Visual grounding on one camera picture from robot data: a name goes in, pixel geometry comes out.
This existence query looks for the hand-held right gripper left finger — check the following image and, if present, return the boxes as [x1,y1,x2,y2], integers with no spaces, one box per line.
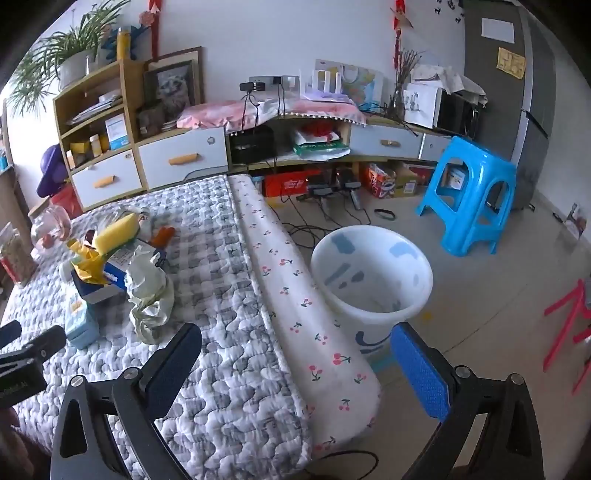
[50,322,202,480]

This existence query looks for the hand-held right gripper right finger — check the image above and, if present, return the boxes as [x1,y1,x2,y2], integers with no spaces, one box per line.
[390,322,546,480]

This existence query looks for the white plastic bucket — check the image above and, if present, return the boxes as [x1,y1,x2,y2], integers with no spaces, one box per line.
[309,225,435,366]

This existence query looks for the light blue small carton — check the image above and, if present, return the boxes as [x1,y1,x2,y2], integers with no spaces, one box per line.
[64,295,100,350]

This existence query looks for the clear food jar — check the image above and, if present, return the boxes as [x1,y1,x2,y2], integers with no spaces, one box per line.
[0,223,38,285]

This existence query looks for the white plastic bag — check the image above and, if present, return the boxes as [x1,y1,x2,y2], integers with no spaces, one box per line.
[126,251,177,345]

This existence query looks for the bed with patterned bedding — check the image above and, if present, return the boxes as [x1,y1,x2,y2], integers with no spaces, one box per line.
[0,174,319,480]

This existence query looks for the yellow foil wrapper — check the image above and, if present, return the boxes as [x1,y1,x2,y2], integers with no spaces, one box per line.
[68,237,110,283]

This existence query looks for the glass jar with cork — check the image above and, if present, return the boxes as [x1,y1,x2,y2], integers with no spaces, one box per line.
[28,198,73,253]

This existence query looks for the yellow sponge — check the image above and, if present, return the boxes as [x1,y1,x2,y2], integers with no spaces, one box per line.
[92,213,142,255]

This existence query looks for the cherry print mattress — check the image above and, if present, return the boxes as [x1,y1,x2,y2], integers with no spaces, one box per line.
[228,174,383,452]

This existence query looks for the red bag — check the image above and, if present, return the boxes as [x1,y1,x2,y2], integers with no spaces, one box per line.
[50,186,84,216]

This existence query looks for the red plastic chair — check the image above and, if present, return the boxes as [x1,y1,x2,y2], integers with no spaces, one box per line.
[543,279,591,396]

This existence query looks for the purple toy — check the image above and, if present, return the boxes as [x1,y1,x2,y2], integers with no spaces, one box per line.
[36,143,75,198]

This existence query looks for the cardboard box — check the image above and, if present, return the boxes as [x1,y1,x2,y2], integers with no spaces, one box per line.
[392,161,437,195]

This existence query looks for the printed snack carton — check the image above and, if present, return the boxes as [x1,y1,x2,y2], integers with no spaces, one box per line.
[359,163,398,199]

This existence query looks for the black charger devices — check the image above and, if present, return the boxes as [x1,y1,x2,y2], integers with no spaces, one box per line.
[305,178,366,209]

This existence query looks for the red box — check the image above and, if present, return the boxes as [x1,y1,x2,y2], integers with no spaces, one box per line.
[263,173,311,198]

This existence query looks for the magazine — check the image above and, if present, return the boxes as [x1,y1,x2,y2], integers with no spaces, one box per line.
[563,203,585,241]

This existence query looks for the blue plastic stool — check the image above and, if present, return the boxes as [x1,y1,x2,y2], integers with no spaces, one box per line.
[414,136,517,256]

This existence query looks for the black box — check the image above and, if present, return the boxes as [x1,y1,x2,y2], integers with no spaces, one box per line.
[229,126,278,165]

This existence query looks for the green white bag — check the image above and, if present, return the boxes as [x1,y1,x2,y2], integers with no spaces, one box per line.
[292,129,352,160]

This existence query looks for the pink cloth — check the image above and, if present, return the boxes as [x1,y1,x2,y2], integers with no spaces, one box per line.
[177,93,369,131]

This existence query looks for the black microwave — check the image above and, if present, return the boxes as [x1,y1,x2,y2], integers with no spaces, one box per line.
[436,90,486,137]

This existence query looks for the wooden cabinet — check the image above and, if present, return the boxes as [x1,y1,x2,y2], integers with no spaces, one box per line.
[52,46,462,212]

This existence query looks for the white drawing poster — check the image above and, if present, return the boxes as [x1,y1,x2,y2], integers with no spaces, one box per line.
[402,83,445,130]

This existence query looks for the grey refrigerator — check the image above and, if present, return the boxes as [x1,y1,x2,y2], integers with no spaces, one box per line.
[463,0,570,212]

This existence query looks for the framed picture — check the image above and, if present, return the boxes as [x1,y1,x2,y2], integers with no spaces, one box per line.
[143,59,197,117]

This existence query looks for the vase with twigs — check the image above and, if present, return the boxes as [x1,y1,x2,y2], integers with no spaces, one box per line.
[387,48,424,121]

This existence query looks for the potted green plant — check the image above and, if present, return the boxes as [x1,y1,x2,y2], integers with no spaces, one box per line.
[6,0,136,109]

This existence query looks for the map print paper bag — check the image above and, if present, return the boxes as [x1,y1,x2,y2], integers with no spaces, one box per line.
[338,65,384,108]

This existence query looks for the white rack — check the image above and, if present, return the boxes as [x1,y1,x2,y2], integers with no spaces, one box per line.
[307,69,345,96]

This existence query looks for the yellow note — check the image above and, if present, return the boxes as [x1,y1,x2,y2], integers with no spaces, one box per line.
[497,47,526,80]

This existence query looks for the red hanging decoration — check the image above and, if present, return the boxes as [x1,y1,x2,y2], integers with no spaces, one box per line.
[389,0,415,71]

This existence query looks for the white paper sheet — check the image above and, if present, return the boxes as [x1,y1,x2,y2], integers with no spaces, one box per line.
[481,17,516,45]

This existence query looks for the white drawer orange handle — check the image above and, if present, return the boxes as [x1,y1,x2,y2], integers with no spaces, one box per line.
[137,127,230,188]
[71,150,142,207]
[349,124,423,160]
[421,134,454,163]

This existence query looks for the black floor cables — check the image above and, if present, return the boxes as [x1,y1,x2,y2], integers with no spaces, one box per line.
[270,194,370,250]

